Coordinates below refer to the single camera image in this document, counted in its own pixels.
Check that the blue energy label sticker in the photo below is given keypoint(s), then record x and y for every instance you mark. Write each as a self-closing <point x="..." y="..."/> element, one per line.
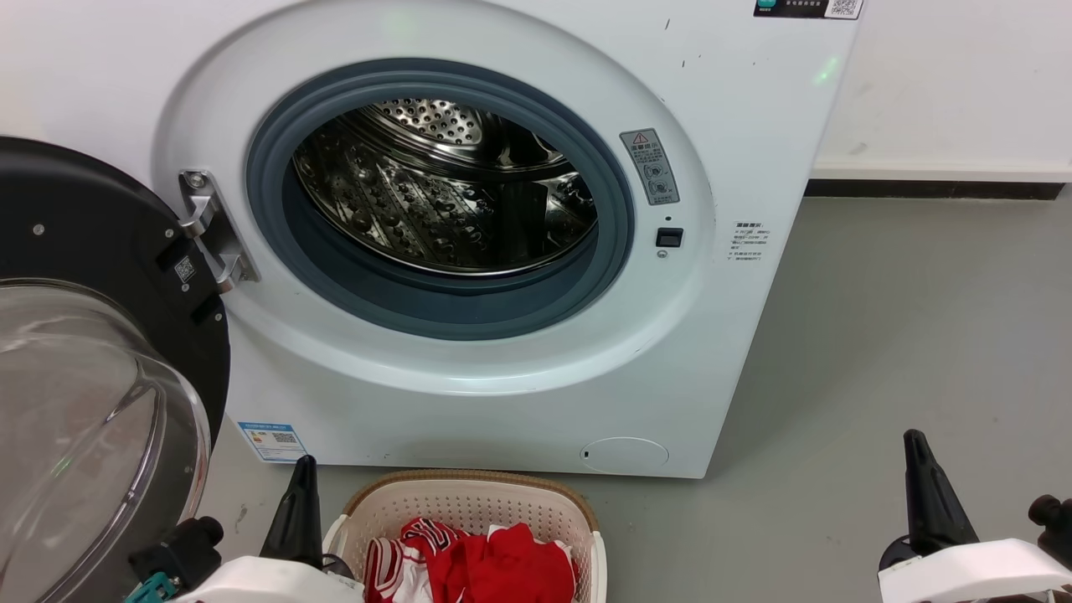
<point x="272" y="442"/>

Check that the printed instruction text label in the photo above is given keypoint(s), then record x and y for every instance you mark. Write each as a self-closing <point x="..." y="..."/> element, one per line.
<point x="747" y="241"/>

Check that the red and white clothes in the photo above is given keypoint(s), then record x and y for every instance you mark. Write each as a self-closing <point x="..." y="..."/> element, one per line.
<point x="502" y="569"/>

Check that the grey warning sticker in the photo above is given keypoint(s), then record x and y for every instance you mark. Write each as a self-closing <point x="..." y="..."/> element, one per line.
<point x="650" y="167"/>

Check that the black door latch socket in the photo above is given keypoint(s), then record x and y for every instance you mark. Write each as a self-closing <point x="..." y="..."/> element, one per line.
<point x="669" y="238"/>

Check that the dark QR code sticker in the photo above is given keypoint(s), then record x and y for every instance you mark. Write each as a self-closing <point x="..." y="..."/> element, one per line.
<point x="804" y="8"/>

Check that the stainless steel washing machine drum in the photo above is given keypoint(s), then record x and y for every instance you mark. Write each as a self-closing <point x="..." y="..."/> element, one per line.
<point x="419" y="209"/>

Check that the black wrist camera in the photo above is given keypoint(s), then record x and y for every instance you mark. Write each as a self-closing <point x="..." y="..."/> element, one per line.
<point x="1053" y="523"/>
<point x="180" y="548"/>

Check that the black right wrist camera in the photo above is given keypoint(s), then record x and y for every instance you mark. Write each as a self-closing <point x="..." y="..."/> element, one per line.
<point x="1053" y="523"/>

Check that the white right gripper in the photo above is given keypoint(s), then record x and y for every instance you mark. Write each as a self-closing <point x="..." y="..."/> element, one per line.
<point x="980" y="574"/>

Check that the white front-load washing machine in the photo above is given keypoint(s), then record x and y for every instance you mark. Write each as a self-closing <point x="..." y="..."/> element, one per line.
<point x="754" y="335"/>

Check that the washing machine door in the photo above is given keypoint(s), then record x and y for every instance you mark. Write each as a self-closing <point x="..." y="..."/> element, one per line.
<point x="84" y="218"/>

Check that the black baseboard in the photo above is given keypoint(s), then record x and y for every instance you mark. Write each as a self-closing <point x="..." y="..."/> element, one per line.
<point x="921" y="189"/>

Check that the cream perforated laundry basket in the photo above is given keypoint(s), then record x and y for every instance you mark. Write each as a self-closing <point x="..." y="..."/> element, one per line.
<point x="469" y="507"/>

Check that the round drain filter cover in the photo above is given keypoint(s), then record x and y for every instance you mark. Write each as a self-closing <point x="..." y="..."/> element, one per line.
<point x="624" y="454"/>

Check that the silver metal door hinge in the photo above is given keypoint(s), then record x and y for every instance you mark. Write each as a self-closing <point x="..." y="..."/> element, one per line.
<point x="209" y="226"/>

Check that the grey rubber door gasket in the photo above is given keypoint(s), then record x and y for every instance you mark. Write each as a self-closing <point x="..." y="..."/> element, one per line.
<point x="377" y="293"/>

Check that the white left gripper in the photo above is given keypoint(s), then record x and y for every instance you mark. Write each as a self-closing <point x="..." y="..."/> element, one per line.
<point x="268" y="586"/>

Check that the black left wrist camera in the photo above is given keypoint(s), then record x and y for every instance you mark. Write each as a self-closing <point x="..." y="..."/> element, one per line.
<point x="180" y="548"/>

